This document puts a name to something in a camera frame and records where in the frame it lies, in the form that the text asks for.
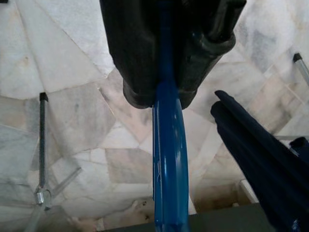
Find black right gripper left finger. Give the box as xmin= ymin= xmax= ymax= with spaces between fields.
xmin=99 ymin=0 xmax=169 ymax=110

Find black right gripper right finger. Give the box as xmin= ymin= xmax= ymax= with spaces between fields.
xmin=173 ymin=0 xmax=247 ymax=111

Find blue plastic hanger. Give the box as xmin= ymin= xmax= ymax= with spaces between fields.
xmin=151 ymin=0 xmax=191 ymax=232

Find navy shirt red stripes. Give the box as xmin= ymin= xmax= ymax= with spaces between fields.
xmin=210 ymin=89 xmax=309 ymax=232

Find silver metal clothes rack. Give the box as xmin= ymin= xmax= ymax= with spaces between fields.
xmin=23 ymin=52 xmax=309 ymax=232

